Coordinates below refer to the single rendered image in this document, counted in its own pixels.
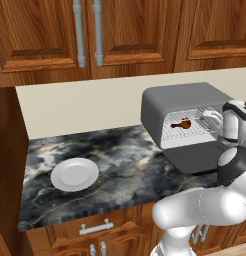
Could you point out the grey toaster oven door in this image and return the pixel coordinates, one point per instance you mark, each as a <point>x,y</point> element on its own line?
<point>195,158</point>

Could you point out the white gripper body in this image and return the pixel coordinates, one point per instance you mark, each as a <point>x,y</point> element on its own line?
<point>212,118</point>

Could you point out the wooden base cupboard door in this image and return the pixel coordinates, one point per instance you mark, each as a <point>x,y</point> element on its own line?
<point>233,235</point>
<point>128,245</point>
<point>71,250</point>

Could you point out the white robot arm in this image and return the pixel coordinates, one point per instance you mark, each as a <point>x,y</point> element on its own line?
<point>208,206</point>

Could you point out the tall wooden cupboard side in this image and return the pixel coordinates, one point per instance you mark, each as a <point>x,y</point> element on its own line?
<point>8,166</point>

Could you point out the brown chicken drumstick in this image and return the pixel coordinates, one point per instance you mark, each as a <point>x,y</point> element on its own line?
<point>183,124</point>

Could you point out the grey toaster oven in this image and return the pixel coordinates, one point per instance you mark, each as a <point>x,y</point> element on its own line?
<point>181,96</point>

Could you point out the wooden drawer front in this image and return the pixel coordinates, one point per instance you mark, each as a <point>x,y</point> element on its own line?
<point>128,218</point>

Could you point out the wooden wall cupboard door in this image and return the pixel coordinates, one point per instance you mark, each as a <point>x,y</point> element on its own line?
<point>38,36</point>
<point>218,30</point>
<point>138,33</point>

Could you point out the white round plate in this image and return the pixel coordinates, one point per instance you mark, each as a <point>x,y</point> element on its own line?
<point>75,174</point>

